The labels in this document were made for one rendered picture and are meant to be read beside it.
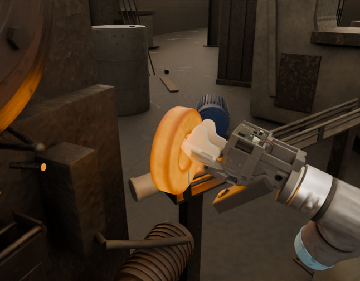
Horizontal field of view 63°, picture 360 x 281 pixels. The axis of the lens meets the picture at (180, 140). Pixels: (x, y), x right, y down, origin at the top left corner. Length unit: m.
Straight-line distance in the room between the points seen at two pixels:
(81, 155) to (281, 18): 2.50
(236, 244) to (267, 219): 0.27
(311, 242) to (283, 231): 1.13
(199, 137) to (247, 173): 0.10
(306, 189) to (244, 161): 0.10
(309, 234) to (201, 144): 0.24
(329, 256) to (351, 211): 0.11
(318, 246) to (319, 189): 0.12
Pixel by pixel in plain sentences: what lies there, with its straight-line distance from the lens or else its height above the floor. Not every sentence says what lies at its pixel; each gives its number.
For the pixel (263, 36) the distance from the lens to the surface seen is 2.96.
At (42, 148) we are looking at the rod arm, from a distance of 0.41.
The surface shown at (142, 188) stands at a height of 0.68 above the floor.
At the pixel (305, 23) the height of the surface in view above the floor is 0.94.
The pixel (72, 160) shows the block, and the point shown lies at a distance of 0.59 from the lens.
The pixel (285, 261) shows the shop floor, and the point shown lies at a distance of 1.53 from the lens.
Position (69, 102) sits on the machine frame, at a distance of 0.70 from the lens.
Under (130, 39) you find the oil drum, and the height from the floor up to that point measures 0.78.
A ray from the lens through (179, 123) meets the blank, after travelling 0.47.
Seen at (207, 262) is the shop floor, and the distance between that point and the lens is 1.46.
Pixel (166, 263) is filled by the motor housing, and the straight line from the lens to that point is 0.74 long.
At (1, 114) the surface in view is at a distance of 0.48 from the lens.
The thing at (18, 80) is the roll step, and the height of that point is 0.97.
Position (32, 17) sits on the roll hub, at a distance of 0.40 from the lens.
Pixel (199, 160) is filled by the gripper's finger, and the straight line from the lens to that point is 0.48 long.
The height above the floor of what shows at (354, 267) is 0.43.
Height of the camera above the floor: 1.06
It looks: 25 degrees down
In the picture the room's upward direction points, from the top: straight up
